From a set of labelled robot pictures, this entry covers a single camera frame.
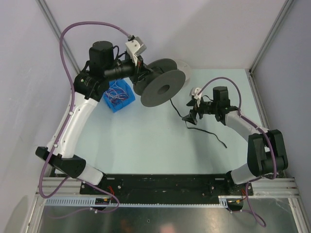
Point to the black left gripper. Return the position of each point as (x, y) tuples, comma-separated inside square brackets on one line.
[(141, 70)]

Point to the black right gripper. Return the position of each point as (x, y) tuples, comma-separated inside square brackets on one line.
[(191, 117)]

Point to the black filament spool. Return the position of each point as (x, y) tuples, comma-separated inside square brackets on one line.
[(163, 83)]

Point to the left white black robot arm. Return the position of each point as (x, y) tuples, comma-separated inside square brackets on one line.
[(89, 86)]

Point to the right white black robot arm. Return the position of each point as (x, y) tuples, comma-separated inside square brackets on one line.
[(266, 152)]

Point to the blue plastic bin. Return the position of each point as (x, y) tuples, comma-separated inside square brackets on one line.
[(118, 95)]

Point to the white perforated filament spool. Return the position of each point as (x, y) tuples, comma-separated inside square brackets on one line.
[(186, 69)]

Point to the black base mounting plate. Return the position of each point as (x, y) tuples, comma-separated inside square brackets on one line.
[(171, 189)]

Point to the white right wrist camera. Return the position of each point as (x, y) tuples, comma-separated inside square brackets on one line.
[(196, 94)]

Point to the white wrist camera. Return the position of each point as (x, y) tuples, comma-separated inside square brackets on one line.
[(135, 47), (196, 94)]

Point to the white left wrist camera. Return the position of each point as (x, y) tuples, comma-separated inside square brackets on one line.
[(135, 47)]

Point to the aluminium frame post right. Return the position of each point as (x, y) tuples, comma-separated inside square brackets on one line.
[(276, 26)]

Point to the aluminium frame post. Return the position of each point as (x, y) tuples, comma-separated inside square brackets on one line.
[(276, 26), (43, 6)]

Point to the grey slotted cable duct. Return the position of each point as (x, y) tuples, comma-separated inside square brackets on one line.
[(102, 202)]

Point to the aluminium frame post left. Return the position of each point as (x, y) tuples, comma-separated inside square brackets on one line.
[(43, 6)]

